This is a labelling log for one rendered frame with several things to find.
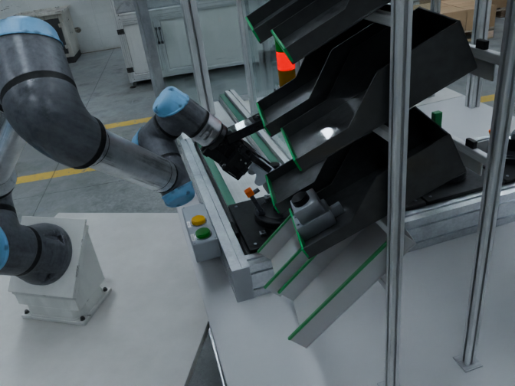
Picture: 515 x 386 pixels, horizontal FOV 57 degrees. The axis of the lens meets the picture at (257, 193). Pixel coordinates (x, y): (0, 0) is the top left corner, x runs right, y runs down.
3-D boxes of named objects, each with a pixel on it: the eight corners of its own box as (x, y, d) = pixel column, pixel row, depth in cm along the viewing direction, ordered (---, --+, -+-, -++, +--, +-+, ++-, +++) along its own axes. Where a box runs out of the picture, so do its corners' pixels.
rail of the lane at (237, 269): (237, 302, 119) (231, 268, 114) (184, 162, 195) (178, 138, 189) (258, 296, 120) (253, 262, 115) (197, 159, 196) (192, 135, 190)
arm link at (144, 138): (139, 173, 113) (167, 147, 107) (124, 133, 116) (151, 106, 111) (164, 175, 119) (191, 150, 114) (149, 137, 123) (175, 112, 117)
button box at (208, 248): (196, 263, 128) (192, 244, 125) (185, 224, 146) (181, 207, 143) (221, 256, 130) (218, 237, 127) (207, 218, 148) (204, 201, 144)
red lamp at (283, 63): (280, 72, 130) (279, 53, 128) (275, 67, 135) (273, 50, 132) (298, 68, 131) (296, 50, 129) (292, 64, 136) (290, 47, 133)
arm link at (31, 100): (61, 127, 67) (210, 193, 112) (42, 66, 70) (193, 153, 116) (0, 167, 69) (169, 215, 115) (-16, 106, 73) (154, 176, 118)
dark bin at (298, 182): (279, 215, 91) (259, 187, 88) (270, 183, 102) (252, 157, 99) (412, 137, 86) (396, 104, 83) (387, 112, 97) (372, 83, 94)
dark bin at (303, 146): (301, 173, 70) (276, 134, 67) (287, 139, 82) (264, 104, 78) (477, 67, 65) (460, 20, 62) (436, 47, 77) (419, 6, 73)
